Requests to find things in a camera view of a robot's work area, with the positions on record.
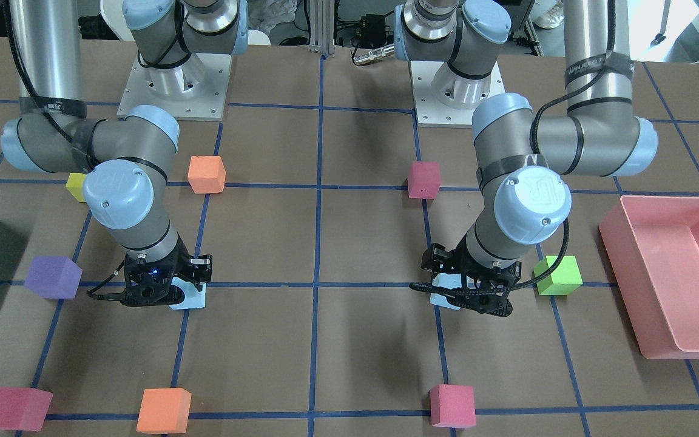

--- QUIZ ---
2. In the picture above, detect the light blue block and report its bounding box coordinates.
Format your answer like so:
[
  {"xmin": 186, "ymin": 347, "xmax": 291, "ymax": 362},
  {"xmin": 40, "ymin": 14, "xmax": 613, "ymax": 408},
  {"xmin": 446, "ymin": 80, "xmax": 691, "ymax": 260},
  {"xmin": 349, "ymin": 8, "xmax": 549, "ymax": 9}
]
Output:
[
  {"xmin": 430, "ymin": 272, "xmax": 465, "ymax": 311},
  {"xmin": 169, "ymin": 276, "xmax": 206, "ymax": 310}
]

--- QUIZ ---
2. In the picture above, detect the pink plastic tray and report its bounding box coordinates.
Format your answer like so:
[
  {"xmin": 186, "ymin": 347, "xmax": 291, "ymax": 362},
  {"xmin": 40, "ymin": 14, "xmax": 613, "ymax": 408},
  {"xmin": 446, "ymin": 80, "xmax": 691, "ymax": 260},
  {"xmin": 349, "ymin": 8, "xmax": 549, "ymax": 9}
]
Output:
[{"xmin": 599, "ymin": 195, "xmax": 699, "ymax": 359}]

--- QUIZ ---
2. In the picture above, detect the near orange foam block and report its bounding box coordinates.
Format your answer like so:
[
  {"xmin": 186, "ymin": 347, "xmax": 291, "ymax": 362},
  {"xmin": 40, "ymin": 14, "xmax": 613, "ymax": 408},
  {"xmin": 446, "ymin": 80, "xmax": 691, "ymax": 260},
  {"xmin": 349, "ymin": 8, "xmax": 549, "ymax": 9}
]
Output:
[{"xmin": 137, "ymin": 388, "xmax": 192, "ymax": 435}]

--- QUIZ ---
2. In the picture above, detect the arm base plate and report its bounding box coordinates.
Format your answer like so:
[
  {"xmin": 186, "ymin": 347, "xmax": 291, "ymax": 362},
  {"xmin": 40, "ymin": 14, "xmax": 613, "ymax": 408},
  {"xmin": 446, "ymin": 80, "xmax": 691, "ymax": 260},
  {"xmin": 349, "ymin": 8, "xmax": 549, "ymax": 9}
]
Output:
[
  {"xmin": 117, "ymin": 53, "xmax": 234, "ymax": 121},
  {"xmin": 410, "ymin": 61, "xmax": 505, "ymax": 128}
]

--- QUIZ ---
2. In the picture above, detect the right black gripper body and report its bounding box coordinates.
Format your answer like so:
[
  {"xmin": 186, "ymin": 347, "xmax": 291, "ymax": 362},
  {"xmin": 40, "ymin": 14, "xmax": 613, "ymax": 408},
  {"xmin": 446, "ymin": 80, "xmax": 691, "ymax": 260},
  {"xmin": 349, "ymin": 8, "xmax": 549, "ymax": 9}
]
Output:
[{"xmin": 121, "ymin": 246, "xmax": 194, "ymax": 307}]

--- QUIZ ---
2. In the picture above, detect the purple foam block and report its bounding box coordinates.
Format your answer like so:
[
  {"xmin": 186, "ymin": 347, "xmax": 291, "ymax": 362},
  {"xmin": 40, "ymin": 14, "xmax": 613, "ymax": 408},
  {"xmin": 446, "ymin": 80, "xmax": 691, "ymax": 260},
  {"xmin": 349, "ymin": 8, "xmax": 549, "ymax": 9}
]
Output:
[{"xmin": 24, "ymin": 256, "xmax": 83, "ymax": 299}]

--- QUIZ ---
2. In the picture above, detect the orange foam block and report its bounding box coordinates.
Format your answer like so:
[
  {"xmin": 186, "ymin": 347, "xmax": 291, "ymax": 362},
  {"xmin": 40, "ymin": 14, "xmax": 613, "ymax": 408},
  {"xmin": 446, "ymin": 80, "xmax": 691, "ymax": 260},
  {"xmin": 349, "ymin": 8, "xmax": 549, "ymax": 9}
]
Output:
[
  {"xmin": 137, "ymin": 388, "xmax": 192, "ymax": 435},
  {"xmin": 187, "ymin": 155, "xmax": 226, "ymax": 194}
]

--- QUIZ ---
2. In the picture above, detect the near middle red block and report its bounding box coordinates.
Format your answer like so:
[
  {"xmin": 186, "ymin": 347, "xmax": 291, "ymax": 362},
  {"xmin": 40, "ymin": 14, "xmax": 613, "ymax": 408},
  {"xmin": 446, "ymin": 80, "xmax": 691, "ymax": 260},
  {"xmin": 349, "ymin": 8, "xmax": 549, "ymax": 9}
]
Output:
[{"xmin": 429, "ymin": 384, "xmax": 477, "ymax": 429}]

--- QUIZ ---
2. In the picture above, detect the far orange foam block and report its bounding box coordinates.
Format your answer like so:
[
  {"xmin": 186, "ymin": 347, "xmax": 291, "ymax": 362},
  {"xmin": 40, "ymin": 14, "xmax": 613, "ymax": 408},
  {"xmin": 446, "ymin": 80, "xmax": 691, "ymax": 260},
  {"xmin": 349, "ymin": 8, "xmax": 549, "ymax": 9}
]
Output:
[{"xmin": 187, "ymin": 155, "xmax": 226, "ymax": 194}]

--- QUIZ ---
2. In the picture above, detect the red foam block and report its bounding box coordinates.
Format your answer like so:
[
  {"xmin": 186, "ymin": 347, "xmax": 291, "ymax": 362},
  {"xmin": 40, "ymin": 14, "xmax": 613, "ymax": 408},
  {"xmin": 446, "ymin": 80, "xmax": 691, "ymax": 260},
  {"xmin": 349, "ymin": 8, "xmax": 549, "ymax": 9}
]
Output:
[{"xmin": 0, "ymin": 387, "xmax": 53, "ymax": 432}]

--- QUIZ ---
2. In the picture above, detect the far middle red block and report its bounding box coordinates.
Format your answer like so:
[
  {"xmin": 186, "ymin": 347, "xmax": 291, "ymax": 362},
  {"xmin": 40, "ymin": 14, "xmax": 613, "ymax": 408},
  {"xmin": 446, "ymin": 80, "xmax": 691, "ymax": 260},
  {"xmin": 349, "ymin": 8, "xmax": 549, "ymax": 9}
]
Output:
[{"xmin": 406, "ymin": 161, "xmax": 441, "ymax": 200}]

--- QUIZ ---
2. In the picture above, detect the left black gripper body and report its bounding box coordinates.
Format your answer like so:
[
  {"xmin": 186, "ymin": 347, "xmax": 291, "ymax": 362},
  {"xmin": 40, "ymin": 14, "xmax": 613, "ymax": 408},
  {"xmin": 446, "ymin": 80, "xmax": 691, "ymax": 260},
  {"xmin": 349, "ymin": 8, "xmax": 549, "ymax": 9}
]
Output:
[{"xmin": 447, "ymin": 261, "xmax": 521, "ymax": 316}]

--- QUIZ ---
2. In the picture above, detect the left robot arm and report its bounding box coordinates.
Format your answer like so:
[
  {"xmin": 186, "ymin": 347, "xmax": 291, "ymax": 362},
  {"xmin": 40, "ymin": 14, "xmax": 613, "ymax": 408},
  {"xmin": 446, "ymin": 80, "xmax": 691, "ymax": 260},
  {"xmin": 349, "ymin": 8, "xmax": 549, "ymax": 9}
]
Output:
[{"xmin": 410, "ymin": 1, "xmax": 658, "ymax": 316}]

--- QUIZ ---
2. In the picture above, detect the green foam block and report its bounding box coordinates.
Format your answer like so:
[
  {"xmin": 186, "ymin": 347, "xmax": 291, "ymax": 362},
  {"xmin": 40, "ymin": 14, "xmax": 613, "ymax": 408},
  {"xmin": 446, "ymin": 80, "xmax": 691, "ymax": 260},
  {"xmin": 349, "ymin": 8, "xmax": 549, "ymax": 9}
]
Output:
[{"xmin": 536, "ymin": 256, "xmax": 583, "ymax": 296}]

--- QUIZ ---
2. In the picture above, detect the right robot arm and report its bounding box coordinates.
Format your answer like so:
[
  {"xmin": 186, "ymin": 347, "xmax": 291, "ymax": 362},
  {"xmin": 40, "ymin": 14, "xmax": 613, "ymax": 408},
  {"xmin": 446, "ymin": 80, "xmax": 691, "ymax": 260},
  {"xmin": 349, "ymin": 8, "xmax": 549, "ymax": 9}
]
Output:
[{"xmin": 0, "ymin": 1, "xmax": 249, "ymax": 309}]

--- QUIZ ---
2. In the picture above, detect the yellow foam block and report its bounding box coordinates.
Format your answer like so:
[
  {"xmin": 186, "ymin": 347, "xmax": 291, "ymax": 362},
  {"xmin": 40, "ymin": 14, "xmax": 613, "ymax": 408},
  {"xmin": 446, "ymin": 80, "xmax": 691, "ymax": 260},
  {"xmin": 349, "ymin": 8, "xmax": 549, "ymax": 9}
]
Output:
[{"xmin": 66, "ymin": 172, "xmax": 86, "ymax": 203}]

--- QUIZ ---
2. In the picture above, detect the aluminium frame post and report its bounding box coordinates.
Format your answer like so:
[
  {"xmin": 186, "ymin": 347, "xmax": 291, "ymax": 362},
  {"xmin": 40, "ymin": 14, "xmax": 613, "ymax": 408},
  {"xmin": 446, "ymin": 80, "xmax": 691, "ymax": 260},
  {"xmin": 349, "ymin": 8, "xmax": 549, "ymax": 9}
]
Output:
[{"xmin": 307, "ymin": 0, "xmax": 336, "ymax": 58}]

